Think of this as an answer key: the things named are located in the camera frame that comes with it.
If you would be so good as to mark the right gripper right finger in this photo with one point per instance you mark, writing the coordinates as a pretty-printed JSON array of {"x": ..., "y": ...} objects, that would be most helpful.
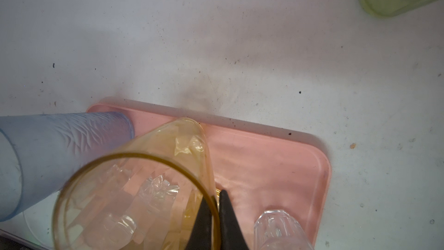
[{"x": 231, "y": 235}]

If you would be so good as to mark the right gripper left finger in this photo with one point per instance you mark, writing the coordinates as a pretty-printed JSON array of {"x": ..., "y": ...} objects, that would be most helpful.
[{"x": 201, "y": 235}]

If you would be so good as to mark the clear glass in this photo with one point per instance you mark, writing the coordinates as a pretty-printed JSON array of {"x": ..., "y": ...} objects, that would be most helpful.
[
  {"x": 278, "y": 230},
  {"x": 139, "y": 214}
]

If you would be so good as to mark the yellow green glass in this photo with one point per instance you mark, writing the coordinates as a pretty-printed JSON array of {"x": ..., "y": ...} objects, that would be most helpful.
[{"x": 181, "y": 145}]

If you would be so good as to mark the pink plastic tray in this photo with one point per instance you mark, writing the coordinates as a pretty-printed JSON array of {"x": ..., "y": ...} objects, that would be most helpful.
[{"x": 259, "y": 172}]

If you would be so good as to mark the blue tinted glass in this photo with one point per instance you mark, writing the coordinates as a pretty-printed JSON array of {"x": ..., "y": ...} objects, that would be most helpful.
[{"x": 39, "y": 153}]

